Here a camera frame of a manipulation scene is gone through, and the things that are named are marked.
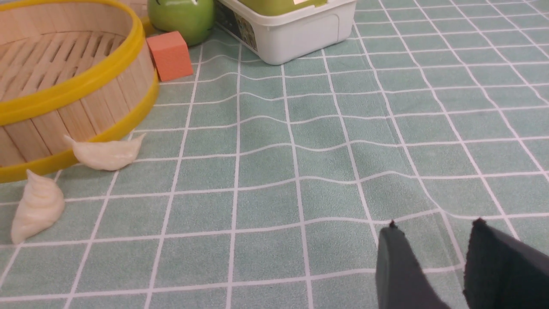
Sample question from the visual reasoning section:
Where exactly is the green lid white box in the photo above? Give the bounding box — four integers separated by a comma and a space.
215, 0, 356, 65

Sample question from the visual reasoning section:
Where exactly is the bamboo steamer tray yellow rim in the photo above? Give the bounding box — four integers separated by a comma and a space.
0, 0, 159, 183

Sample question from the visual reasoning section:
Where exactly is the orange foam cube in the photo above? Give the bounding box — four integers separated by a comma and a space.
146, 31, 194, 82

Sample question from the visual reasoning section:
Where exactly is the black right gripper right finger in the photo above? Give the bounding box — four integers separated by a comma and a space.
463, 218, 549, 309

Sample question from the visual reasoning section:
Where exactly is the green checkered tablecloth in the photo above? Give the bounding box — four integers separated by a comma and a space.
1, 0, 549, 309

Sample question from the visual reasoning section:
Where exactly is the white dumpling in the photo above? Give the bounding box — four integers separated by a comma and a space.
11, 170, 65, 245
63, 133, 146, 171

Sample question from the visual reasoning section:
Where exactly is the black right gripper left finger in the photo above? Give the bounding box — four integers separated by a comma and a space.
376, 221, 449, 309

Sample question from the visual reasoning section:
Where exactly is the green apple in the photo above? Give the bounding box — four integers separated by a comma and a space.
147, 0, 214, 46

